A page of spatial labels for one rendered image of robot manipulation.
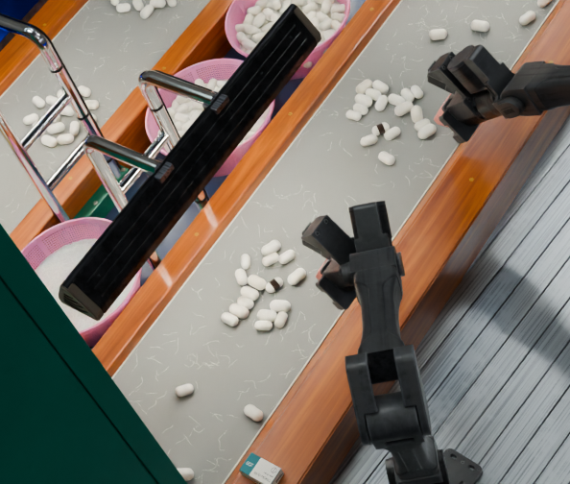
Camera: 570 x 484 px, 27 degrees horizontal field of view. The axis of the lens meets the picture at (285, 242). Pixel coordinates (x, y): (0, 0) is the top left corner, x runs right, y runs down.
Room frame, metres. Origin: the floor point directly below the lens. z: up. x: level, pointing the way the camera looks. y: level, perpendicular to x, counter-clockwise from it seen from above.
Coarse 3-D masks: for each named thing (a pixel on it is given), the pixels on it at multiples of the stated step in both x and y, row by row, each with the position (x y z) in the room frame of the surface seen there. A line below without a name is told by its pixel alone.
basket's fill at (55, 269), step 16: (80, 240) 1.55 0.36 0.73; (96, 240) 1.54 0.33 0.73; (48, 256) 1.55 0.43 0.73; (64, 256) 1.53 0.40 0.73; (80, 256) 1.52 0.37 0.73; (48, 272) 1.51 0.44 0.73; (64, 272) 1.49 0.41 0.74; (48, 288) 1.47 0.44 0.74; (128, 288) 1.40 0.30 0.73; (64, 304) 1.41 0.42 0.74; (112, 304) 1.37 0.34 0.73; (80, 320) 1.37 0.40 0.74
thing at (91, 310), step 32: (288, 32) 1.48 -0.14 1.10; (256, 64) 1.43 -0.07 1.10; (288, 64) 1.44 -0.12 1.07; (256, 96) 1.39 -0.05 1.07; (192, 128) 1.34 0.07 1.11; (224, 128) 1.34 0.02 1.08; (192, 160) 1.30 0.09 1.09; (224, 160) 1.31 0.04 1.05; (160, 192) 1.25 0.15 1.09; (192, 192) 1.26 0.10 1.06; (128, 224) 1.21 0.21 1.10; (160, 224) 1.22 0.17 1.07; (96, 256) 1.17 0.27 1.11; (128, 256) 1.18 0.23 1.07; (64, 288) 1.14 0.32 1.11; (96, 288) 1.14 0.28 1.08; (96, 320) 1.11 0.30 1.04
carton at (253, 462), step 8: (256, 456) 0.94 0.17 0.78; (248, 464) 0.93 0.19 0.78; (256, 464) 0.93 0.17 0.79; (264, 464) 0.92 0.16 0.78; (272, 464) 0.92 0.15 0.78; (248, 472) 0.92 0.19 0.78; (256, 472) 0.91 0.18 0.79; (264, 472) 0.91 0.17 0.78; (272, 472) 0.90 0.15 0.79; (280, 472) 0.90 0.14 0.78; (256, 480) 0.90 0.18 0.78; (264, 480) 0.90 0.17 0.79; (272, 480) 0.89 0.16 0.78
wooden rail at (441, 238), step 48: (528, 48) 1.56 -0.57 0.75; (480, 144) 1.37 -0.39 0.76; (528, 144) 1.34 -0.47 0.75; (432, 192) 1.31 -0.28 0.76; (480, 192) 1.27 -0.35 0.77; (432, 240) 1.21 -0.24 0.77; (480, 240) 1.22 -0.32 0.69; (432, 288) 1.13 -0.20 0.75; (336, 336) 1.11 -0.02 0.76; (336, 384) 1.02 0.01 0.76; (384, 384) 1.02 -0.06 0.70; (288, 432) 0.97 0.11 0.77; (336, 432) 0.94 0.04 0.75; (240, 480) 0.92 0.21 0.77; (288, 480) 0.89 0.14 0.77
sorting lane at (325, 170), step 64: (448, 0) 1.77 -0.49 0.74; (512, 0) 1.70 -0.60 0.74; (384, 64) 1.67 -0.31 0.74; (512, 64) 1.54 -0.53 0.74; (320, 128) 1.58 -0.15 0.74; (448, 128) 1.46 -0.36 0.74; (256, 192) 1.49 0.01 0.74; (320, 192) 1.43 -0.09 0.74; (384, 192) 1.37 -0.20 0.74; (256, 256) 1.35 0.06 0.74; (320, 256) 1.29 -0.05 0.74; (192, 320) 1.27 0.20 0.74; (256, 320) 1.22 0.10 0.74; (320, 320) 1.17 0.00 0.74; (128, 384) 1.19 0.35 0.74; (192, 384) 1.14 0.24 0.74; (256, 384) 1.09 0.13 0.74; (192, 448) 1.03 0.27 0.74
